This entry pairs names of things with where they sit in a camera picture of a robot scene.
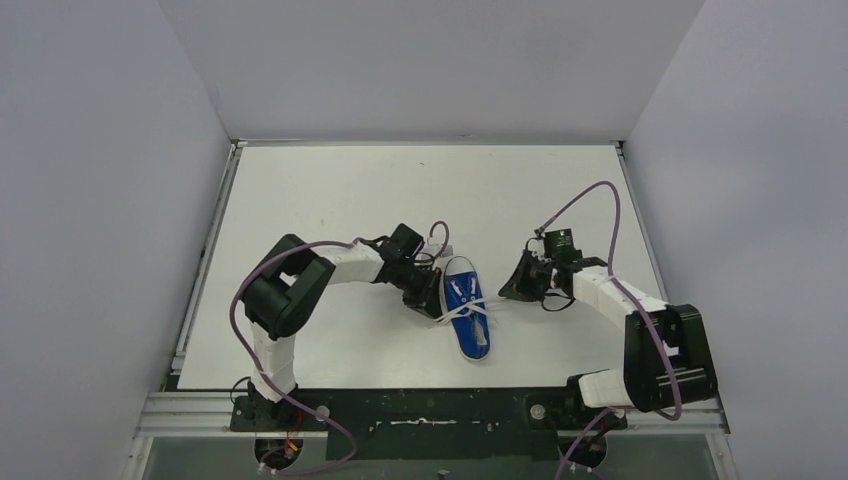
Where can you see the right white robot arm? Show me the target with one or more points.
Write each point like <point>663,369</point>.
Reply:
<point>666,362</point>

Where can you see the white shoelace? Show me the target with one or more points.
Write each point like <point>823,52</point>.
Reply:
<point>462,296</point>

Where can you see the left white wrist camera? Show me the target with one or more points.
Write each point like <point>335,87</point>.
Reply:
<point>438,251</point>

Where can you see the aluminium frame rail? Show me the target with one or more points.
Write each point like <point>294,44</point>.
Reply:
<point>207,415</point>

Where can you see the blue canvas sneaker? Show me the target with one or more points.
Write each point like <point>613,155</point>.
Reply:
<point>472,334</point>

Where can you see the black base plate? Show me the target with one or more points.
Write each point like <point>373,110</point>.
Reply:
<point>422,424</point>

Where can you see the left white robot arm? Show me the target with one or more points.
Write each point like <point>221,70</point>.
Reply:
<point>282,292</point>

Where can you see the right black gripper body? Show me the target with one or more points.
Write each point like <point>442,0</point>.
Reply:
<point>554,263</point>

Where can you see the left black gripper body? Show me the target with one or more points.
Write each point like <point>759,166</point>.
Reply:
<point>424,291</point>

